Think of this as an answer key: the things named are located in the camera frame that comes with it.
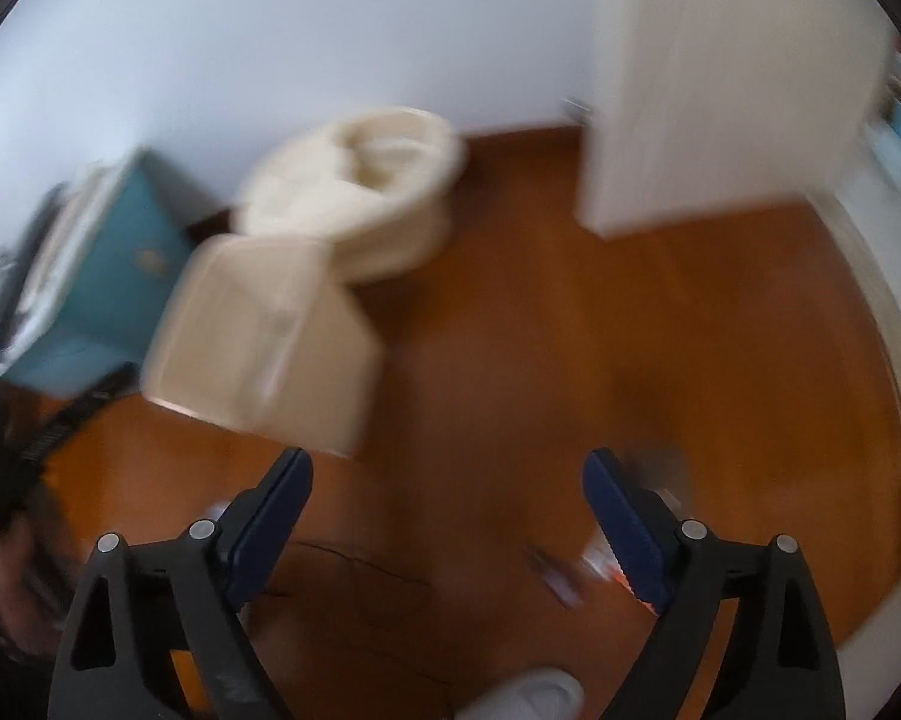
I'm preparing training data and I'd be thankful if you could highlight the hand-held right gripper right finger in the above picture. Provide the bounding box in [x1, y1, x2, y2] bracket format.
[582, 448, 846, 720]

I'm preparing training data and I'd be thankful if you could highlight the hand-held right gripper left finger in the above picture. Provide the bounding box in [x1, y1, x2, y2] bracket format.
[47, 447, 315, 720]

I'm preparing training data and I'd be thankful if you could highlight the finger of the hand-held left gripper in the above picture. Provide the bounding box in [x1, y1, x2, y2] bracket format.
[13, 361, 138, 467]

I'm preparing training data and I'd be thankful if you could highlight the beige square waste bin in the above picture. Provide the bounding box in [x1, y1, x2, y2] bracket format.
[142, 232, 384, 460]

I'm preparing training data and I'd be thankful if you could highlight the person's left hand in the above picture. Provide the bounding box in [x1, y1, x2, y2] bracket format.
[0, 521, 74, 655]

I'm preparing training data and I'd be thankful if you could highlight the clear packet red edge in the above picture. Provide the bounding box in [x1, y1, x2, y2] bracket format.
[580, 532, 633, 587]

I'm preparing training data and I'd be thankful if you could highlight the metal key clip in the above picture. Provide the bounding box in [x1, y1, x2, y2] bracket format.
[527, 544, 588, 610]

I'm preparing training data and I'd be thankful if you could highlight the teal storage box white lid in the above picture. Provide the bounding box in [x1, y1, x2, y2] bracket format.
[0, 148, 212, 395]

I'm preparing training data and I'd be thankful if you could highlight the white folded cloth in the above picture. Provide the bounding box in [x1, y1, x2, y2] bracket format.
[31, 165, 125, 295]

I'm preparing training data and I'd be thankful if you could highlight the grey right slipper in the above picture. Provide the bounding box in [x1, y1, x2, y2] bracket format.
[460, 665, 585, 720]

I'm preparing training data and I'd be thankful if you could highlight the beige round bucket with lid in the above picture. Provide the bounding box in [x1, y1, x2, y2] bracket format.
[234, 106, 471, 287]

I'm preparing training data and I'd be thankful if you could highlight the cream wooden door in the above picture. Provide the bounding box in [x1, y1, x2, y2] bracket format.
[579, 0, 899, 242]

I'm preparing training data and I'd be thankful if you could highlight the cream door frame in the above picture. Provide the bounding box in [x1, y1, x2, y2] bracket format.
[803, 184, 901, 482]

